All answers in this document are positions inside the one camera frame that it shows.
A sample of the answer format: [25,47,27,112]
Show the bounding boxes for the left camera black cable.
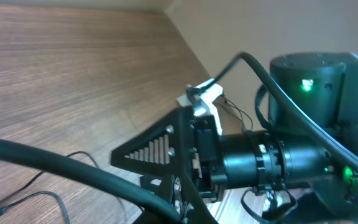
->
[0,135,183,223]

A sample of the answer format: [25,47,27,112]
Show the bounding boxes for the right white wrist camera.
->
[176,83,223,136]

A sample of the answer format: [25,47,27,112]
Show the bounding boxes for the black USB cable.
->
[0,151,101,223]

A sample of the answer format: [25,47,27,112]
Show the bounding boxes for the camera black cable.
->
[197,51,358,184]
[0,135,183,223]

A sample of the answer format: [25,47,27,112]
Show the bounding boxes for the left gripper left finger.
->
[133,175,176,224]

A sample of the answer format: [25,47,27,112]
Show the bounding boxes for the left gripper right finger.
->
[180,177,217,224]

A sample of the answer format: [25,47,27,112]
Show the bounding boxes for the right camera black cable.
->
[197,51,358,184]

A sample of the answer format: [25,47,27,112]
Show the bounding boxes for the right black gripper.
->
[111,107,331,202]

